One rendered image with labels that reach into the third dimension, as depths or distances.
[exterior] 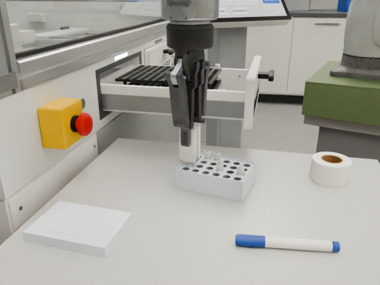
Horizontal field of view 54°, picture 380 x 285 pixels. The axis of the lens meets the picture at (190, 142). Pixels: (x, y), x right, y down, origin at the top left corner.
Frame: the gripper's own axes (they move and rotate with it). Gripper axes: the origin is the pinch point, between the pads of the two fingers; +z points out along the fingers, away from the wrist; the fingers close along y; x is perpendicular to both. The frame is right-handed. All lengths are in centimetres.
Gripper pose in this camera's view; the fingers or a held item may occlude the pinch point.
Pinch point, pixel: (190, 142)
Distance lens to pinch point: 65.7
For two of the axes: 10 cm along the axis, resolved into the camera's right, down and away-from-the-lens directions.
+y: -4.0, 3.4, -8.5
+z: 0.0, 9.3, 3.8
